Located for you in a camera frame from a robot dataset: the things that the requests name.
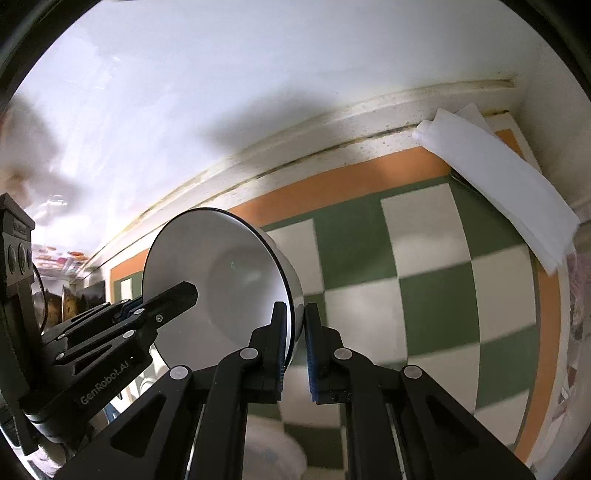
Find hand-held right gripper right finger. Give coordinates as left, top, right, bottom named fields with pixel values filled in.
left=302, top=302, right=539, bottom=480

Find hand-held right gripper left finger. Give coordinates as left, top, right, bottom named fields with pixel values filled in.
left=55, top=301, right=290, bottom=480

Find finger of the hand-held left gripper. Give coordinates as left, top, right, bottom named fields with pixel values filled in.
left=53, top=281, right=199, bottom=365
left=41, top=299, right=145, bottom=347

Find white bowl with black rim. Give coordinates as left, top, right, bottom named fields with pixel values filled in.
left=142, top=208, right=305, bottom=370

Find white bowl with green print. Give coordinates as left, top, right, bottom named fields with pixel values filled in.
left=245, top=415, right=308, bottom=480

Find green checkered table mat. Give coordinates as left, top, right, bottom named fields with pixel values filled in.
left=108, top=111, right=561, bottom=480

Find folded white cloth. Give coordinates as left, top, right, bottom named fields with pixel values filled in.
left=411, top=102, right=581, bottom=274

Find patterned glass door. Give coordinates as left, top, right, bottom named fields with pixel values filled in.
left=560, top=251, right=591, bottom=418

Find colourful wall stickers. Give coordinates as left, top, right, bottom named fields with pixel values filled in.
left=34, top=247, right=90, bottom=274

